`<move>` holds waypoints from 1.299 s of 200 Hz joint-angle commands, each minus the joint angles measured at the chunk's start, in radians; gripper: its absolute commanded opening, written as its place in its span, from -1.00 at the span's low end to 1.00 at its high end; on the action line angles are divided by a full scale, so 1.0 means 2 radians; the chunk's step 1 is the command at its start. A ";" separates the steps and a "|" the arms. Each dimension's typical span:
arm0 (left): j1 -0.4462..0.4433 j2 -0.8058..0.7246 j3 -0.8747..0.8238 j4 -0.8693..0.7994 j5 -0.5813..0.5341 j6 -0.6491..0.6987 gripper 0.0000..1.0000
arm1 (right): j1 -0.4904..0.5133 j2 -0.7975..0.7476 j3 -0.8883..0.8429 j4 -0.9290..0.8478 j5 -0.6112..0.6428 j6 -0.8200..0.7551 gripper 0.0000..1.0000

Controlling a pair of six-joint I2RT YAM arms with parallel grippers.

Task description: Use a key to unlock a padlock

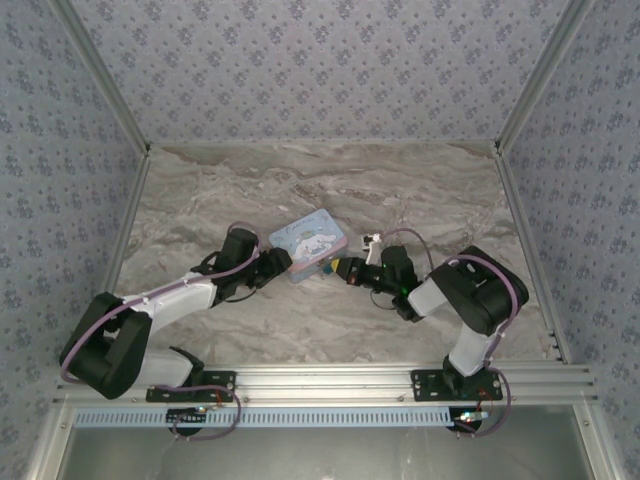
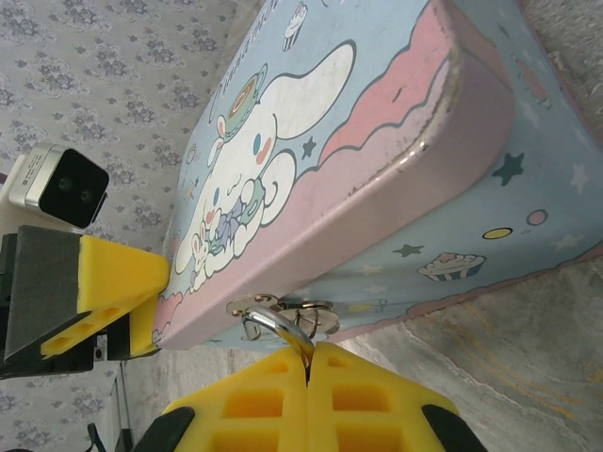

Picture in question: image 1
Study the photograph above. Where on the small black controller board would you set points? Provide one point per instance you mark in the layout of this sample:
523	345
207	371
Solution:
470	419
185	419

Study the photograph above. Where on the grey metal shelf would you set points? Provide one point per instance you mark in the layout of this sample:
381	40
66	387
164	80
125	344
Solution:
320	455

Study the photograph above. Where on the aluminium mounting rail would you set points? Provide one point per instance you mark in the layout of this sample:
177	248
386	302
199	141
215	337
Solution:
325	385

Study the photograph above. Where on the aluminium frame corner post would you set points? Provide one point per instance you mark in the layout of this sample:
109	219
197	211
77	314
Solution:
542	75
105	75

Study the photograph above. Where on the blue cartoon tin box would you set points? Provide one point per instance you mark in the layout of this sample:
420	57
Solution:
305	240

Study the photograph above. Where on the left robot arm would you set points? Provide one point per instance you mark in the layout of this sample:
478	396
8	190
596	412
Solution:
110	350

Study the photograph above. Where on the aluminium frame leg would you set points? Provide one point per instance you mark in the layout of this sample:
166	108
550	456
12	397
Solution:
595	450
47	450

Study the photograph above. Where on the aluminium side rail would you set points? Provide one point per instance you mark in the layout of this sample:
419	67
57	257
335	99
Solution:
114	250
532	250

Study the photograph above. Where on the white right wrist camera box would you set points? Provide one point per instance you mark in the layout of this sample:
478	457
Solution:
371	255

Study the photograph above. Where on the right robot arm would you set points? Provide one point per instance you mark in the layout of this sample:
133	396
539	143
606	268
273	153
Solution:
480	295

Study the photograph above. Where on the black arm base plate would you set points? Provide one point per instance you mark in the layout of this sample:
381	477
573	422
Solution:
425	385
220	382

